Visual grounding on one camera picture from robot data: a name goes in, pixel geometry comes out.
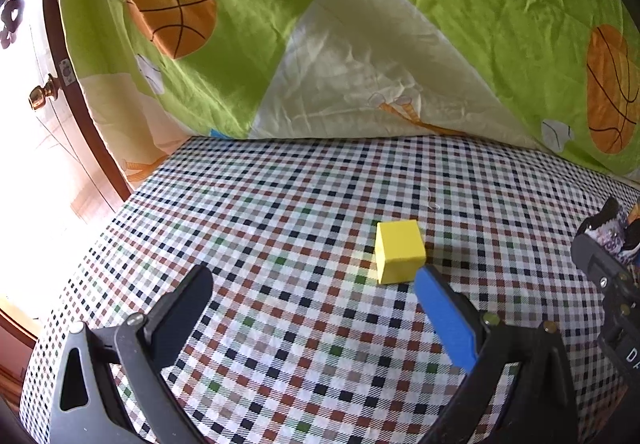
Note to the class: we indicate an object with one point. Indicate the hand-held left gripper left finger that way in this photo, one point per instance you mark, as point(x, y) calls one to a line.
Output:
point(184, 306)

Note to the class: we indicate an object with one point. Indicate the green basketball print blanket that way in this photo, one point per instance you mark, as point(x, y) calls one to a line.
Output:
point(400, 23)

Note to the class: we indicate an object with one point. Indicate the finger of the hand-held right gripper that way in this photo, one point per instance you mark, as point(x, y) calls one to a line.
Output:
point(595, 259)
point(632, 236)

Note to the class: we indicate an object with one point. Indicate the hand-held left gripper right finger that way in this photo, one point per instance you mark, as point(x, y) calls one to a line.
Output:
point(445, 319)

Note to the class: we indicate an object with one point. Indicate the brass door knob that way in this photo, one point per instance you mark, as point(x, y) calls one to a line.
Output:
point(42, 93)

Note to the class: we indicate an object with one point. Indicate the checkered tablecloth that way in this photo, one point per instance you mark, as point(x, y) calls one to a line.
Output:
point(300, 224)

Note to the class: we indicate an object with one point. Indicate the yellow cube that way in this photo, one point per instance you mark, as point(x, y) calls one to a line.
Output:
point(400, 251)

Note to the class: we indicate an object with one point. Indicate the wooden door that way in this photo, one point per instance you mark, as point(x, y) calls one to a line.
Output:
point(65, 163)

